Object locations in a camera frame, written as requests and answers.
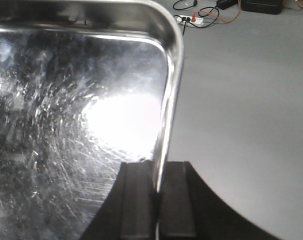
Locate black cable on floor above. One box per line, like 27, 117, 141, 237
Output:
172, 0, 221, 36

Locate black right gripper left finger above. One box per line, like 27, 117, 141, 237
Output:
80, 161, 156, 240

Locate black box on floor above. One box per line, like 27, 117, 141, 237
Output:
241, 0, 284, 15

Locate white power strip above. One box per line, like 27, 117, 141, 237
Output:
173, 15, 205, 28

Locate shiny silver tray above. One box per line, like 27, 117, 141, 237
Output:
0, 0, 184, 240

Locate black power adapter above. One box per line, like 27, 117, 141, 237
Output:
216, 0, 239, 10

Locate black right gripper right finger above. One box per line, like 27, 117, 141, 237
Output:
159, 161, 276, 240

